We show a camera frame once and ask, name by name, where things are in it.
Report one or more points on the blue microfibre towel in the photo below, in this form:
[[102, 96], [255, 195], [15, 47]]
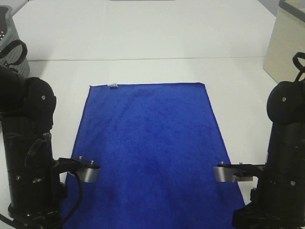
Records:
[[157, 145]]

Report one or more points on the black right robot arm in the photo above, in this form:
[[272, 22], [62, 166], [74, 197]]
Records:
[[278, 201]]

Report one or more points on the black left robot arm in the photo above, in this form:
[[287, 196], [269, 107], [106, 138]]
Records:
[[27, 106]]

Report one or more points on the grey perforated plastic basket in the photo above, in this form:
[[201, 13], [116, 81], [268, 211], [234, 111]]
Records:
[[13, 51]]

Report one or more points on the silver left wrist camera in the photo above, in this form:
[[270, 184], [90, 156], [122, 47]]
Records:
[[87, 170]]

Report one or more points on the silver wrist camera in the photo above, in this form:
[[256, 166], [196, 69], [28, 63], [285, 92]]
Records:
[[87, 170], [237, 172]]

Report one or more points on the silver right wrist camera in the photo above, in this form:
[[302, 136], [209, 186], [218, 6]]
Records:
[[237, 172]]

